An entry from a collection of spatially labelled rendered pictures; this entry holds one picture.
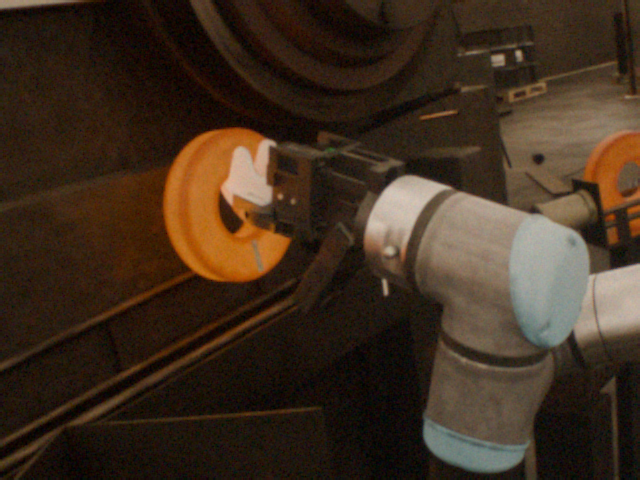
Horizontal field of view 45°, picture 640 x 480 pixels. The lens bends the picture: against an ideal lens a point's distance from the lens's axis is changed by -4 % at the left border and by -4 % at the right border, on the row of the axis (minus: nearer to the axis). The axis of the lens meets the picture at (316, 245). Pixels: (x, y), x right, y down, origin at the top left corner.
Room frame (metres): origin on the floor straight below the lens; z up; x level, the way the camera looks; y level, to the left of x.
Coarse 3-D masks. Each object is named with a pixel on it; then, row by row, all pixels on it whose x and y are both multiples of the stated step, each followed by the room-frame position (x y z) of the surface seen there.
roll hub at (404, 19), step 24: (312, 0) 0.83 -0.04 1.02; (336, 0) 0.81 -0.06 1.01; (360, 0) 0.83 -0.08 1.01; (384, 0) 0.86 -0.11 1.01; (408, 0) 0.89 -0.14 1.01; (432, 0) 0.92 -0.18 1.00; (336, 24) 0.86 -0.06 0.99; (360, 24) 0.85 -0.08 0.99; (384, 24) 0.85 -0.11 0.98; (408, 24) 0.88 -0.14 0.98
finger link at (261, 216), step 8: (232, 200) 0.75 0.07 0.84; (240, 200) 0.74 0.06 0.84; (248, 200) 0.73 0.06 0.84; (240, 208) 0.73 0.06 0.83; (248, 208) 0.72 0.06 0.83; (256, 208) 0.72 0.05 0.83; (264, 208) 0.72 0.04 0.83; (272, 208) 0.72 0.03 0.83; (240, 216) 0.73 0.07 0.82; (248, 216) 0.72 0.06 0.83; (256, 216) 0.71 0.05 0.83; (264, 216) 0.70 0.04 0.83; (272, 216) 0.70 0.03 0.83; (256, 224) 0.71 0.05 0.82; (264, 224) 0.70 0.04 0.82; (272, 224) 0.70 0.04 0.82; (280, 224) 0.70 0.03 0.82; (288, 224) 0.70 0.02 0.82; (272, 232) 0.70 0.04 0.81; (280, 232) 0.70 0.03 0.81
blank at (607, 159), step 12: (624, 132) 1.17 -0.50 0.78; (636, 132) 1.17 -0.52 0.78; (600, 144) 1.18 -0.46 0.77; (612, 144) 1.16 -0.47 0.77; (624, 144) 1.16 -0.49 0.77; (636, 144) 1.16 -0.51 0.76; (600, 156) 1.15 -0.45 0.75; (612, 156) 1.16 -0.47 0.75; (624, 156) 1.16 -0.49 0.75; (636, 156) 1.16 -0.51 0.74; (588, 168) 1.17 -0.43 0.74; (600, 168) 1.15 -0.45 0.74; (612, 168) 1.16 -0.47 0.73; (600, 180) 1.15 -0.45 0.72; (612, 180) 1.16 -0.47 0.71; (600, 192) 1.15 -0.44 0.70; (612, 192) 1.16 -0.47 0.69; (636, 192) 1.19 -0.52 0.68; (612, 204) 1.15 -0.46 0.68; (612, 216) 1.15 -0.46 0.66; (636, 228) 1.16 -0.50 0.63
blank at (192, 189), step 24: (192, 144) 0.78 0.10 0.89; (216, 144) 0.77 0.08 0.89; (240, 144) 0.80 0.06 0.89; (192, 168) 0.75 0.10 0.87; (216, 168) 0.77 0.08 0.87; (168, 192) 0.75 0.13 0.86; (192, 192) 0.74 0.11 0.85; (216, 192) 0.76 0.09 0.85; (168, 216) 0.75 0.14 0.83; (192, 216) 0.74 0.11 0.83; (216, 216) 0.76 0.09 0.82; (192, 240) 0.74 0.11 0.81; (216, 240) 0.75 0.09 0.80; (240, 240) 0.78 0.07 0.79; (264, 240) 0.80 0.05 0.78; (288, 240) 0.82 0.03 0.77; (192, 264) 0.75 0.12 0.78; (216, 264) 0.75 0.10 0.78; (240, 264) 0.77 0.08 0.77; (264, 264) 0.79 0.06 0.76
